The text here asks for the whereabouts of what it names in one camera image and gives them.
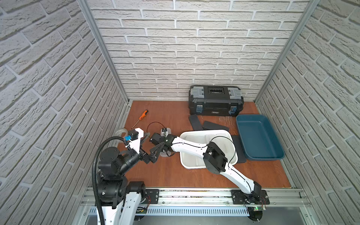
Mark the clear tape roll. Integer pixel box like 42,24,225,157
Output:
114,128,128,138

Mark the white plastic storage box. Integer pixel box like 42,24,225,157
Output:
180,130,240,169

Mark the black plastic toolbox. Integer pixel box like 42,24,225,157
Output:
188,85,244,117

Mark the flat black pencil case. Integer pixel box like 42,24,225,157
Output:
202,121,230,132

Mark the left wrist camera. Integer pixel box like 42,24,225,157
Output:
125,128,144,154

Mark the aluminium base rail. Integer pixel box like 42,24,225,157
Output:
81,187,310,217

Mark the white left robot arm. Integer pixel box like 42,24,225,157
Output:
92,130,166,225

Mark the teal plastic storage tray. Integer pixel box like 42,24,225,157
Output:
236,114,285,161

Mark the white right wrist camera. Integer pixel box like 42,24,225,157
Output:
160,127,171,137

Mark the orange handled screwdriver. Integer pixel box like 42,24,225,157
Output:
131,110,149,129

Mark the ribbed translucent pencil case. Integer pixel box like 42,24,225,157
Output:
160,145,174,157

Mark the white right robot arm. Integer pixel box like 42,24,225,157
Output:
150,133,262,204

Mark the long black pencil case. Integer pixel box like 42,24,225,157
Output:
188,114,203,131

